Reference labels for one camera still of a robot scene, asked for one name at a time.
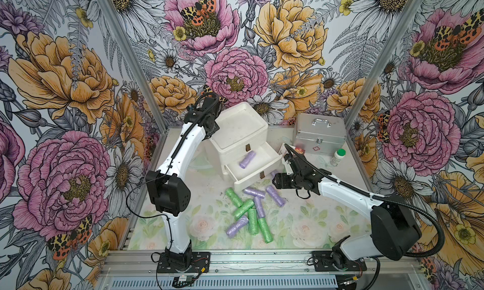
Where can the purple roll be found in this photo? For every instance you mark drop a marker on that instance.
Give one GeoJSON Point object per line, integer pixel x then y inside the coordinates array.
{"type": "Point", "coordinates": [247, 159]}
{"type": "Point", "coordinates": [235, 227]}
{"type": "Point", "coordinates": [273, 173]}

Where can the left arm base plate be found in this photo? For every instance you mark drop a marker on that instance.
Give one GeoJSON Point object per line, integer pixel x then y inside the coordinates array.
{"type": "Point", "coordinates": [190, 262]}

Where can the purple roll top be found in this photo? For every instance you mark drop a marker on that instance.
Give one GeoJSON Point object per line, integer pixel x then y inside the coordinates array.
{"type": "Point", "coordinates": [273, 173]}

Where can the red white carton box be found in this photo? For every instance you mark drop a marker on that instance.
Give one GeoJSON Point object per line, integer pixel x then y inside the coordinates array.
{"type": "Point", "coordinates": [283, 150]}

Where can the aluminium front rail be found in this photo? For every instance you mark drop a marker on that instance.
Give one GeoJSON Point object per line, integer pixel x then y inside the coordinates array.
{"type": "Point", "coordinates": [257, 269]}

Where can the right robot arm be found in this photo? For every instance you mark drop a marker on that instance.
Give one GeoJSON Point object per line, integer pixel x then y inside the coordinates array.
{"type": "Point", "coordinates": [394, 230]}

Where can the green roll diagonal left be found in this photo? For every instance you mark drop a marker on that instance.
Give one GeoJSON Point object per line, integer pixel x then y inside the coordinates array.
{"type": "Point", "coordinates": [246, 206]}

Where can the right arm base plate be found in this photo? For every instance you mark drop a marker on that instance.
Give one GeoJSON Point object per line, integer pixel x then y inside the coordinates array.
{"type": "Point", "coordinates": [334, 260]}

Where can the green roll bottom right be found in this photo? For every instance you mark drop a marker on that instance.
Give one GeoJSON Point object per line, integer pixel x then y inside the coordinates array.
{"type": "Point", "coordinates": [265, 231]}

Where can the purple roll horizontal middle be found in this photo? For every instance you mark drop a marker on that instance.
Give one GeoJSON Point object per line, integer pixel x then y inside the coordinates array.
{"type": "Point", "coordinates": [254, 192]}

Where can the white bottle green cap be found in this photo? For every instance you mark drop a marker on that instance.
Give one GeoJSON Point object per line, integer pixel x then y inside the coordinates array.
{"type": "Point", "coordinates": [337, 157]}

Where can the white plastic drawer unit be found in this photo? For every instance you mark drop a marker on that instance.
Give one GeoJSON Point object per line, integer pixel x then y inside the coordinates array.
{"type": "Point", "coordinates": [242, 130]}

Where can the purple roll vertical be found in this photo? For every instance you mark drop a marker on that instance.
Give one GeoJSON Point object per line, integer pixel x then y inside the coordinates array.
{"type": "Point", "coordinates": [259, 207]}

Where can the green roll upper left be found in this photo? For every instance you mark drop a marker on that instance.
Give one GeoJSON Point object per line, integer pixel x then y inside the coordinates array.
{"type": "Point", "coordinates": [234, 198]}

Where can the green roll bottom left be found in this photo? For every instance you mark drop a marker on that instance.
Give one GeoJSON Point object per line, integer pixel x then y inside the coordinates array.
{"type": "Point", "coordinates": [253, 223]}

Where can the purple roll diagonal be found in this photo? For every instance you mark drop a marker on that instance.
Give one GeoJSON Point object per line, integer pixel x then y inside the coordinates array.
{"type": "Point", "coordinates": [280, 201]}

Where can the silver aluminium case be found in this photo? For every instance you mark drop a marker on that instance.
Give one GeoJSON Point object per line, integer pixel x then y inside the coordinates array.
{"type": "Point", "coordinates": [319, 134]}

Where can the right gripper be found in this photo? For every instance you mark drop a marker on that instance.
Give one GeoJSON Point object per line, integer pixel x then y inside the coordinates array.
{"type": "Point", "coordinates": [281, 178]}

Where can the green roll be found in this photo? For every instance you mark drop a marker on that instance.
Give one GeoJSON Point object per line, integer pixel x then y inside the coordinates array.
{"type": "Point", "coordinates": [265, 231]}
{"type": "Point", "coordinates": [253, 223]}
{"type": "Point", "coordinates": [234, 198]}

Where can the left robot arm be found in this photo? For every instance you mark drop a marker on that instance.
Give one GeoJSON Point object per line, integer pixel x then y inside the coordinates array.
{"type": "Point", "coordinates": [166, 185]}

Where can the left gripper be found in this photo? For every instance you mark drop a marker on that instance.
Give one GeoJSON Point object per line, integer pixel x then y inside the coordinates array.
{"type": "Point", "coordinates": [217, 127]}

